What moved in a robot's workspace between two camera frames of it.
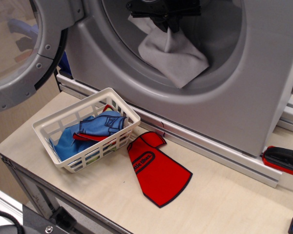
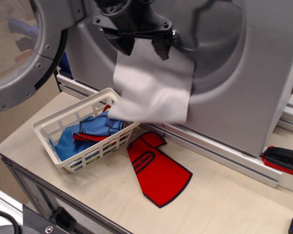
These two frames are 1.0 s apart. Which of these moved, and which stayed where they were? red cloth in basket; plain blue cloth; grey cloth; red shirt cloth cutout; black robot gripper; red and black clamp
Moved: black robot gripper; grey cloth
Stayed: red and black clamp; red cloth in basket; red shirt cloth cutout; plain blue cloth
